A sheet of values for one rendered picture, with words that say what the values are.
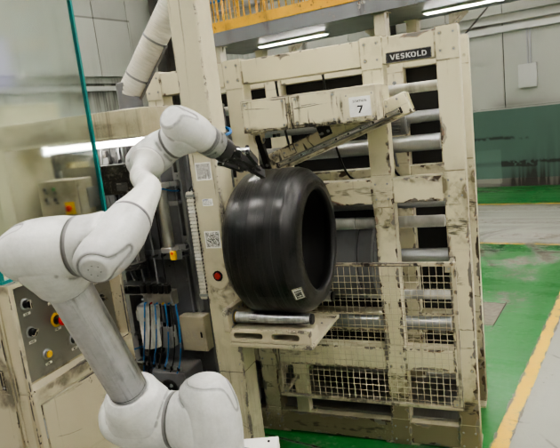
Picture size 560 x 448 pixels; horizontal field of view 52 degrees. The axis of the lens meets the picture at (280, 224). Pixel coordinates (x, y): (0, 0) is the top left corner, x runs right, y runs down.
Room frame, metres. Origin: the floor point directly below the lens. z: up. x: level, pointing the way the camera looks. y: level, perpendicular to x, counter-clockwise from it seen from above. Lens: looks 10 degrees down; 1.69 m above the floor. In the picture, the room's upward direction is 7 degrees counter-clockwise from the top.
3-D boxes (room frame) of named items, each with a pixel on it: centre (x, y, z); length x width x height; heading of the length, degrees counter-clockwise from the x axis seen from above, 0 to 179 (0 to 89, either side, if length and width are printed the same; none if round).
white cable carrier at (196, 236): (2.46, 0.35, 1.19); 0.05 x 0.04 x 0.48; 157
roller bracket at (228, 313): (2.44, 0.18, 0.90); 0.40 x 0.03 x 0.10; 157
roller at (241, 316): (2.24, 0.07, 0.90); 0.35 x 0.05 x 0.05; 67
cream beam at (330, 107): (2.59, -0.21, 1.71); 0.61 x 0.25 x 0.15; 67
